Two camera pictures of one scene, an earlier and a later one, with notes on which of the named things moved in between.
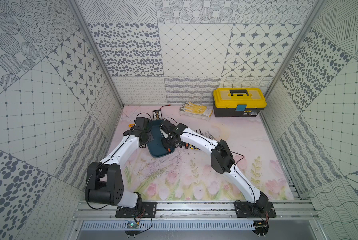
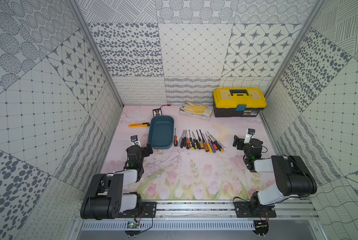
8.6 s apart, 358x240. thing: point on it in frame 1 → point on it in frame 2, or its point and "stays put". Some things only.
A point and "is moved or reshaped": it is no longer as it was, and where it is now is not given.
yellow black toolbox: [238, 102] stays put
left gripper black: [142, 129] → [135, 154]
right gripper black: [166, 145] → [241, 142]
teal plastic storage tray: [156, 148] is moved or reshaped
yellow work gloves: [195, 110] stays put
